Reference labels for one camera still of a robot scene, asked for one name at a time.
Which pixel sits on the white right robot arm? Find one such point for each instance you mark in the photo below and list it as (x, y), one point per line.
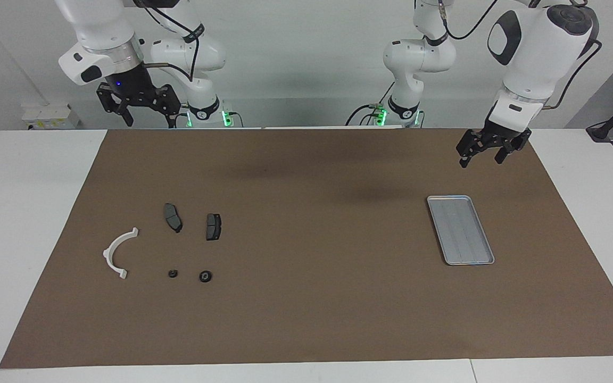
(104, 32)

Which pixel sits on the white curved plastic bracket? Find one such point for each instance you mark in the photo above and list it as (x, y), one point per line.
(108, 258)

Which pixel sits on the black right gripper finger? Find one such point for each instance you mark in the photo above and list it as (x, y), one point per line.
(172, 106)
(125, 109)

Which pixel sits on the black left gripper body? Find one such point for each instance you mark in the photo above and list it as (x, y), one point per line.
(500, 132)

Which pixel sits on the dark rectangular brake pad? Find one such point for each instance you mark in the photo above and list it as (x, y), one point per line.
(213, 227)

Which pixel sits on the white power strip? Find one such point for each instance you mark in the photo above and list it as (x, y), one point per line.
(51, 114)

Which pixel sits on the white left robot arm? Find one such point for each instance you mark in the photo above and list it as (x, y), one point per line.
(530, 48)

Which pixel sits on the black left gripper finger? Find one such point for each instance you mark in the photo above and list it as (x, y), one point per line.
(466, 149)
(514, 149)

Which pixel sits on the silver metal tray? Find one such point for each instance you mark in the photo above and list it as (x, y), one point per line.
(461, 231)

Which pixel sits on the dark curved brake pad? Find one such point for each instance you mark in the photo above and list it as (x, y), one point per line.
(172, 218)

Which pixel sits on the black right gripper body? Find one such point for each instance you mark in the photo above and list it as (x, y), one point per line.
(128, 82)

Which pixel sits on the brown table mat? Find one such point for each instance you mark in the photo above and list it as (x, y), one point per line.
(306, 298)

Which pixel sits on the large black bearing gear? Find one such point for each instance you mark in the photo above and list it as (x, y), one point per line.
(205, 276)

